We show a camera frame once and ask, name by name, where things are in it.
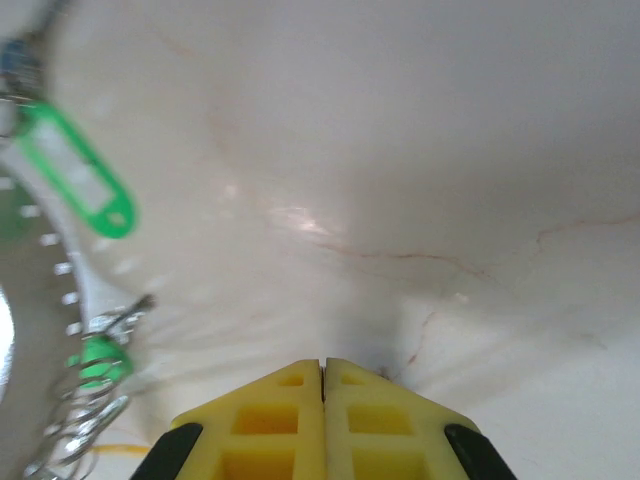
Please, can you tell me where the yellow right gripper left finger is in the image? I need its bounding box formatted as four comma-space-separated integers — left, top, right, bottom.
132, 357, 327, 480

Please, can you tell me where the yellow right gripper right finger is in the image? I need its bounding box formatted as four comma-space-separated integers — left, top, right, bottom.
324, 357, 519, 480

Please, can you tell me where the yellow key tag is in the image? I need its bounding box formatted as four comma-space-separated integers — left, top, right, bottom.
87, 443, 154, 456

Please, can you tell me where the small green key tag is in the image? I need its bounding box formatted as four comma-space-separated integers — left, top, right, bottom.
66, 335, 136, 390

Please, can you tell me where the large green key tag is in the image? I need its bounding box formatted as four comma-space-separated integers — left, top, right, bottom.
8, 98, 140, 240

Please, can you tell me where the blue key tag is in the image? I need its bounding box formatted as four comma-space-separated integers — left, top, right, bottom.
0, 37, 34, 84

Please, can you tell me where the small silver split ring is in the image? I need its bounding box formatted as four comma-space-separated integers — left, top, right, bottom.
89, 293, 157, 346

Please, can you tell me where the silver key chain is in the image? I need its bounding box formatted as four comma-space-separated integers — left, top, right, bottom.
22, 384, 134, 480

